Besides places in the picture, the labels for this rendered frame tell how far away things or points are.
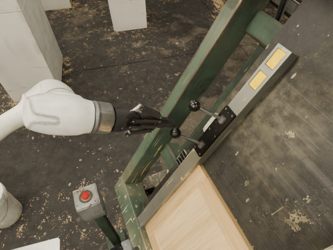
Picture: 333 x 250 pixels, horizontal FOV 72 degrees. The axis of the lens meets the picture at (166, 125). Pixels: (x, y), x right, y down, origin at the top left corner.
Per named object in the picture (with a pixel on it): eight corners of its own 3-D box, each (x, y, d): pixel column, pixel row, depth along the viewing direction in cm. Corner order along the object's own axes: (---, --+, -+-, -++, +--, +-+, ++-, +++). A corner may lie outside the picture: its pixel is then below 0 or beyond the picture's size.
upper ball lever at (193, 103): (221, 121, 75) (185, 104, 72) (228, 113, 73) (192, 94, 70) (222, 128, 72) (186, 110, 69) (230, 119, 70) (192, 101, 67)
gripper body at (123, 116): (111, 98, 66) (139, 102, 71) (102, 119, 70) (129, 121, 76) (118, 116, 61) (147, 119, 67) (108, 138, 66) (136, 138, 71)
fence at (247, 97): (144, 216, 114) (137, 217, 112) (285, 46, 63) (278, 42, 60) (147, 225, 111) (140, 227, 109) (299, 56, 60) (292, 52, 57)
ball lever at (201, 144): (200, 145, 82) (167, 131, 78) (206, 138, 80) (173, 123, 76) (202, 153, 79) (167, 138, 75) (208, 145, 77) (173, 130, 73)
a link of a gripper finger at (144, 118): (126, 114, 70) (128, 110, 69) (156, 116, 77) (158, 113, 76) (130, 123, 68) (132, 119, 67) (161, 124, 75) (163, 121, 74)
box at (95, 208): (82, 203, 131) (72, 190, 117) (102, 195, 134) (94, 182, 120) (85, 223, 124) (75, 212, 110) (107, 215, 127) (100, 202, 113)
